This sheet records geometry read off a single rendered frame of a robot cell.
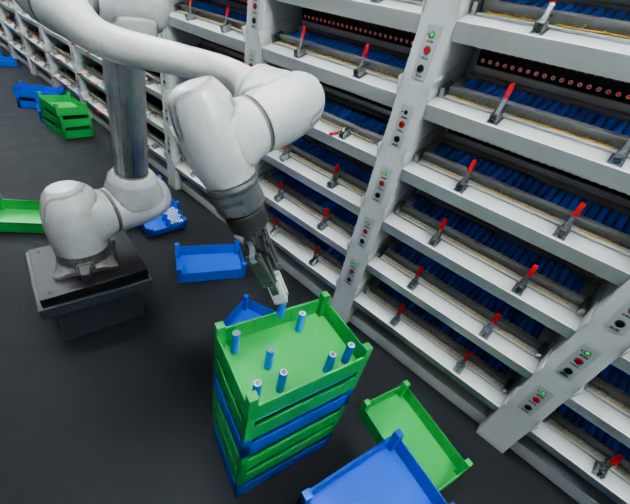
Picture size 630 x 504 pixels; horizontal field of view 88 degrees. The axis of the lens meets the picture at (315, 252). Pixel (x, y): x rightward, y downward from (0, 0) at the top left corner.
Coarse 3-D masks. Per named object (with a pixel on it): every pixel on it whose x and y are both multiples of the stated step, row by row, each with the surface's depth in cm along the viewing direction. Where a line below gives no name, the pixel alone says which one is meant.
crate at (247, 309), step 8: (248, 296) 135; (240, 304) 134; (248, 304) 138; (256, 304) 136; (232, 312) 129; (240, 312) 137; (248, 312) 138; (256, 312) 138; (264, 312) 136; (272, 312) 135; (224, 320) 125; (232, 320) 132; (240, 320) 133
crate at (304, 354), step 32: (256, 320) 78; (288, 320) 85; (320, 320) 88; (224, 352) 68; (256, 352) 76; (288, 352) 78; (320, 352) 79; (288, 384) 71; (320, 384) 70; (256, 416) 63
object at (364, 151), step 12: (348, 96) 123; (372, 108) 118; (384, 108) 115; (312, 132) 120; (324, 132) 115; (336, 144) 115; (348, 144) 110; (360, 144) 109; (372, 144) 109; (360, 156) 110; (372, 156) 106
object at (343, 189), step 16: (304, 144) 139; (320, 144) 137; (272, 160) 139; (288, 160) 136; (304, 160) 135; (320, 160) 130; (336, 160) 130; (352, 160) 129; (304, 176) 129; (320, 176) 128; (336, 176) 127; (352, 176) 123; (368, 176) 124; (320, 192) 128; (336, 192) 122; (352, 192) 121; (352, 208) 119
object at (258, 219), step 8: (264, 208) 59; (248, 216) 57; (256, 216) 57; (264, 216) 59; (232, 224) 57; (240, 224) 57; (248, 224) 57; (256, 224) 58; (264, 224) 59; (232, 232) 59; (240, 232) 58; (248, 232) 58; (256, 232) 60; (248, 240) 59; (256, 240) 59; (248, 248) 60; (256, 248) 60
